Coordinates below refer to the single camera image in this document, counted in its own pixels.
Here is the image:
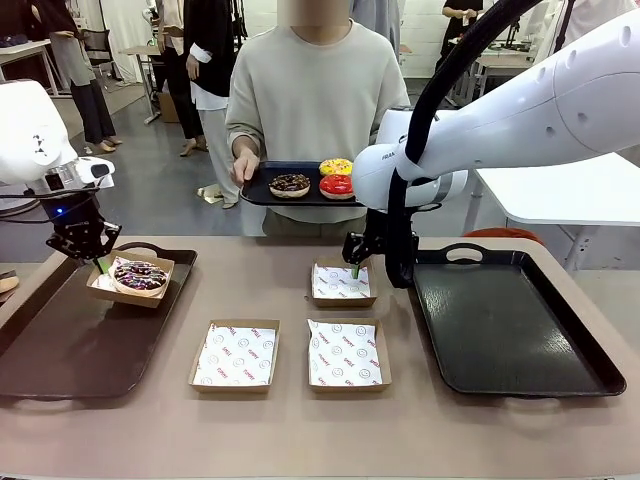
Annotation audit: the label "person right hand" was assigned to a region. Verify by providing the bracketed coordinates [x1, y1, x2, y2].
[230, 154, 261, 185]

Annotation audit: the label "chocolate donut with coloured sprinkles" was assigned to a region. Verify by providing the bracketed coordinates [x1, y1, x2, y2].
[112, 257, 170, 295]

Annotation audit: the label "person in white shirt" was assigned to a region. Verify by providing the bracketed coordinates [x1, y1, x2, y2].
[564, 0, 640, 49]

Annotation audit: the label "chocolate donut with nut bits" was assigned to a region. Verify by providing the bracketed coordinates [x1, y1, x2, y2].
[268, 173, 312, 199]

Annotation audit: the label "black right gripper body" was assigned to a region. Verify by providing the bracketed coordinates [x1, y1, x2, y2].
[366, 207, 391, 257]

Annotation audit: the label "thick black robot cable hose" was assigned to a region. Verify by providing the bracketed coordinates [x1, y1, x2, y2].
[387, 0, 546, 290]

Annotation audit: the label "person in black shirt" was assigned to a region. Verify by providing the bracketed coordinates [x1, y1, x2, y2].
[433, 0, 485, 76]

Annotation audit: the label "person black jacket beige trousers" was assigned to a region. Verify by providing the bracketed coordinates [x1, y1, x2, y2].
[183, 0, 242, 210]

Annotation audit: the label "wooden top table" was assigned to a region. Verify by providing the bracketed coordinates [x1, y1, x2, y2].
[119, 44, 166, 125]

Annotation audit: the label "small black serving tray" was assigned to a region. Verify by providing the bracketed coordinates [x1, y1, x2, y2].
[238, 159, 369, 209]

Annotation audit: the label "person grey cardigan black trousers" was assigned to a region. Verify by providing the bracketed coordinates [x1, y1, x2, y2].
[351, 0, 402, 39]

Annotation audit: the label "yellow sprinkled donut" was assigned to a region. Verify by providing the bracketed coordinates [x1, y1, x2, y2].
[318, 157, 355, 177]

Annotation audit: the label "dark brown serving tray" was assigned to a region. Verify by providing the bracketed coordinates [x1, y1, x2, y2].
[0, 242, 199, 401]

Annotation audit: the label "person in beige sweater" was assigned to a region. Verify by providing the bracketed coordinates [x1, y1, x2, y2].
[224, 0, 412, 236]

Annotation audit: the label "kraft cardboard donut box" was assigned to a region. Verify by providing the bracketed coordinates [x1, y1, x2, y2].
[85, 252, 176, 309]
[304, 317, 394, 394]
[188, 318, 282, 394]
[310, 255, 379, 309]

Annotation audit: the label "brown cardboard carton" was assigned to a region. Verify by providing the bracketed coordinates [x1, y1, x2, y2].
[158, 92, 181, 124]

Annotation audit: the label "red glazed donut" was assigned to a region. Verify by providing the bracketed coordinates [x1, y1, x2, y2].
[318, 173, 356, 201]

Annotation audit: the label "person beige top black trousers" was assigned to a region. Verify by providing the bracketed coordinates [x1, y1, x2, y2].
[152, 0, 209, 159]

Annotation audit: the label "orange round stool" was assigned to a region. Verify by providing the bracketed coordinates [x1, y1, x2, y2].
[462, 227, 544, 246]

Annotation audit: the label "white table with grey legs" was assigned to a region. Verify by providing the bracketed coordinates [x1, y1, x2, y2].
[0, 38, 54, 121]

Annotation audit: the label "large black serving tray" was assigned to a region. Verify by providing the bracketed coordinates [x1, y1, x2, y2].
[407, 243, 628, 400]

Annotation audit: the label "person grey top dark trousers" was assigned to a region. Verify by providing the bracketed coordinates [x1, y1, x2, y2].
[37, 0, 124, 156]

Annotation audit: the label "gold foil sheet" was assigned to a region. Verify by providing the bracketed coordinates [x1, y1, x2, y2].
[197, 184, 229, 205]

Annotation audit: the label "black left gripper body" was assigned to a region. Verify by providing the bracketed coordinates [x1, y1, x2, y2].
[37, 191, 100, 234]

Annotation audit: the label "large white table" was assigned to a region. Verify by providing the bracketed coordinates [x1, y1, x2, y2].
[472, 152, 640, 274]

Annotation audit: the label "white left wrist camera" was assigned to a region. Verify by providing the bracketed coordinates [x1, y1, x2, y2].
[74, 156, 116, 190]

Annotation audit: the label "black office chair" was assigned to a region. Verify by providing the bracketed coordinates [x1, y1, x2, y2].
[82, 28, 124, 81]

